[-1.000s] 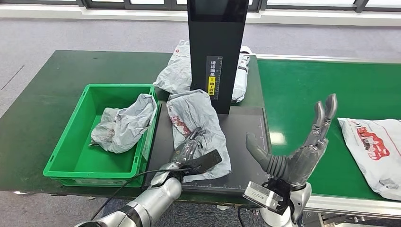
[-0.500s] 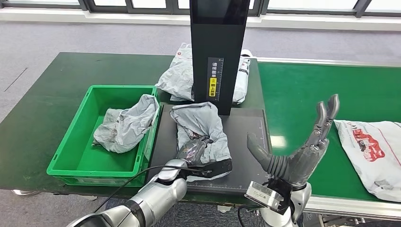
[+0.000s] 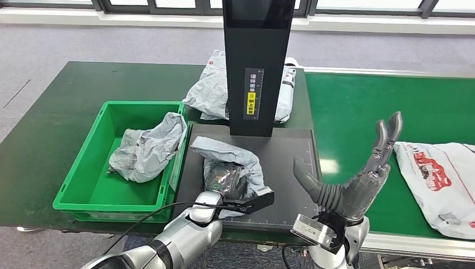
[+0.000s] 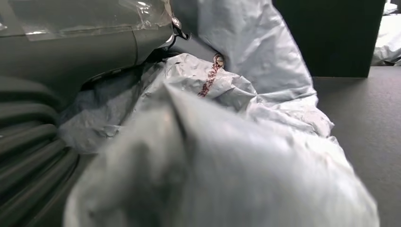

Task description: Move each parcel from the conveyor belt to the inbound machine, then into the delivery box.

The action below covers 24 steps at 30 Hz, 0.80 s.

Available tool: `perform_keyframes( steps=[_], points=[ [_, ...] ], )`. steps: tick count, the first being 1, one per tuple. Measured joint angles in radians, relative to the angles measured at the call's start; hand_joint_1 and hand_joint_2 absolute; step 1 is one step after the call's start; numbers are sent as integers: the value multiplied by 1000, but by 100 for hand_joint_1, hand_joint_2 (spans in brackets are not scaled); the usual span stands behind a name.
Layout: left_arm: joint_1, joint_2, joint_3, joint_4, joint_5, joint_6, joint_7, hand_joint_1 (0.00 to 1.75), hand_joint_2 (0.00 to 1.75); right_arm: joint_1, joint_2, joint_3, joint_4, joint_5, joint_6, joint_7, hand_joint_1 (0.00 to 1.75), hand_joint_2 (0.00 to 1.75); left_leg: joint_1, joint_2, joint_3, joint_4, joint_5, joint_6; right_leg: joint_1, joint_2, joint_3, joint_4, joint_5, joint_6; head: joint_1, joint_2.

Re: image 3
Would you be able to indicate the white parcel black label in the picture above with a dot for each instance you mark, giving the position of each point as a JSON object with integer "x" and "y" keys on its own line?
{"x": 285, "y": 104}

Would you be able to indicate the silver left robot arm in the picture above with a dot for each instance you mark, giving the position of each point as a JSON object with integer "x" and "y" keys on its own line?
{"x": 178, "y": 237}

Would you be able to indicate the plain grey courier bag parcel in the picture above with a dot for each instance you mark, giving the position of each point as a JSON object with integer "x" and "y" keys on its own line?
{"x": 148, "y": 148}

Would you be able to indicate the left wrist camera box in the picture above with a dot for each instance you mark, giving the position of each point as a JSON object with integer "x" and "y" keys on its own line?
{"x": 259, "y": 202}

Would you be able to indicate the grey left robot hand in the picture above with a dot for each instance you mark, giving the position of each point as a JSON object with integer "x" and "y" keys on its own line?
{"x": 226, "y": 180}

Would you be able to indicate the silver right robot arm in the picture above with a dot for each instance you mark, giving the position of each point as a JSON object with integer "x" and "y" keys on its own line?
{"x": 356, "y": 237}

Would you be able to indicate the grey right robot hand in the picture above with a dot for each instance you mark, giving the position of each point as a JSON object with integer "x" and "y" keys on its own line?
{"x": 356, "y": 196}

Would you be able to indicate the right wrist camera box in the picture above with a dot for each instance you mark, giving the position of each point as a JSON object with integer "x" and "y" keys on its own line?
{"x": 311, "y": 230}

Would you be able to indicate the green plastic crate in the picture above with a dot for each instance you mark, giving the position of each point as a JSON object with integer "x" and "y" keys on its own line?
{"x": 96, "y": 196}

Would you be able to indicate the black inbound scanner machine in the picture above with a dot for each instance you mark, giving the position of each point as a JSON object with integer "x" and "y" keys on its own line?
{"x": 282, "y": 156}

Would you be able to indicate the grey parcel dark red print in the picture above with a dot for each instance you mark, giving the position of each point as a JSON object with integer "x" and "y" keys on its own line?
{"x": 230, "y": 152}

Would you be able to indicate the green conveyor belt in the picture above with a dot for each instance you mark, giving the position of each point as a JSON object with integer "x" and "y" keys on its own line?
{"x": 371, "y": 96}

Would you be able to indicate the white window sill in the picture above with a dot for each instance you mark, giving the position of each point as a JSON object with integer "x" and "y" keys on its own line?
{"x": 74, "y": 16}

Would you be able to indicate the white parcel bright red print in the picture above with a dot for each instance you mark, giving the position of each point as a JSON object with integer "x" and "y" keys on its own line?
{"x": 445, "y": 200}

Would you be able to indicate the grey parcel red dot logo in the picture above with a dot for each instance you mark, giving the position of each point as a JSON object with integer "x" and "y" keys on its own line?
{"x": 207, "y": 94}

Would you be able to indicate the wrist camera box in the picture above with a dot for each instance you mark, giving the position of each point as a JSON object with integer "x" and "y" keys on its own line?
{"x": 311, "y": 230}
{"x": 259, "y": 202}

